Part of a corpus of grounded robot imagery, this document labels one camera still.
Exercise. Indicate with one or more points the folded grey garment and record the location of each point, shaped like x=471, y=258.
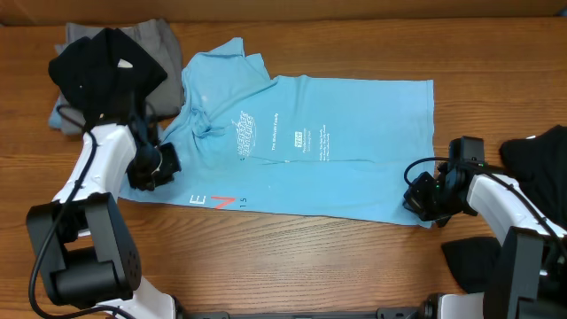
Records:
x=156, y=37

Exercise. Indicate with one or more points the folded black garment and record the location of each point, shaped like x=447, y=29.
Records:
x=109, y=74

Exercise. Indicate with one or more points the light blue printed t-shirt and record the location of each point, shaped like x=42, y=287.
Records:
x=294, y=145

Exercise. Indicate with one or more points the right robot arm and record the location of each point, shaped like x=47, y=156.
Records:
x=529, y=278

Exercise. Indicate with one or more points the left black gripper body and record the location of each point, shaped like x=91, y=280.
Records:
x=154, y=164

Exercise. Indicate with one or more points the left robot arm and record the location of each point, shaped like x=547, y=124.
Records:
x=84, y=253

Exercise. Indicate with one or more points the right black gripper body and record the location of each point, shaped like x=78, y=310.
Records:
x=435, y=200

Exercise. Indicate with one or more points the black t-shirt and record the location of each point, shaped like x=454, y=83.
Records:
x=539, y=164

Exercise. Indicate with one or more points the folded blue jeans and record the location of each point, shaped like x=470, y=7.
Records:
x=54, y=120

